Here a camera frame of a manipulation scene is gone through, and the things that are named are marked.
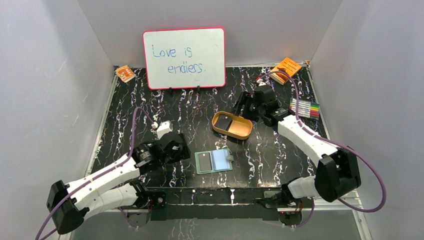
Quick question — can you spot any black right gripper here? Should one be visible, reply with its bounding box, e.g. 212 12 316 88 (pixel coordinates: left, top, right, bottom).
228 91 264 123

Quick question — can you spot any orange oval tray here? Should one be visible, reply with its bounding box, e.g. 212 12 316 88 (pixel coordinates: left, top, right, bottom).
211 111 253 140

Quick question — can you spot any mint green card holder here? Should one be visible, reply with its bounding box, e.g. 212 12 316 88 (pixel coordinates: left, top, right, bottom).
194 148 234 175

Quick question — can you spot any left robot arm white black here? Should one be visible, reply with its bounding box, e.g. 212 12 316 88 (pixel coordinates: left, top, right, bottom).
46 131 191 235

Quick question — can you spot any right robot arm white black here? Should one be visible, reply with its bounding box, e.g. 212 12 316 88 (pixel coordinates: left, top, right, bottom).
233 85 362 207

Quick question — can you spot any black VIP card stack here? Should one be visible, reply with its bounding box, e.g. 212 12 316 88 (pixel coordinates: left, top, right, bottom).
215 114 233 131

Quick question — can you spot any small orange card box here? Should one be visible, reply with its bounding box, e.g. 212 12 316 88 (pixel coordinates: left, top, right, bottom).
115 65 136 83

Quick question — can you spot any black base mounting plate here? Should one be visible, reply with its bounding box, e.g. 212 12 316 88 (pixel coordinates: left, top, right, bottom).
117 187 314 222

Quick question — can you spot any orange book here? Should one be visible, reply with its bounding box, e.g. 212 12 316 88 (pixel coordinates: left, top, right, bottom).
269 57 302 85

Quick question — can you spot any coloured marker pen set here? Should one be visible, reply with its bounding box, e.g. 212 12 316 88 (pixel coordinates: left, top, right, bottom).
289 97 320 120

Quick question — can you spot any pink framed whiteboard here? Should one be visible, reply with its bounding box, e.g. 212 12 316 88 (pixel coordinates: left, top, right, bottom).
142 27 227 90

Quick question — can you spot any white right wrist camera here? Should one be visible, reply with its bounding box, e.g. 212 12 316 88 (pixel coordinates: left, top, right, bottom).
255 77 267 87

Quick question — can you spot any aluminium frame rail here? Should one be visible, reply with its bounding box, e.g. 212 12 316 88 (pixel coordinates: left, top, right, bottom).
58 189 373 240

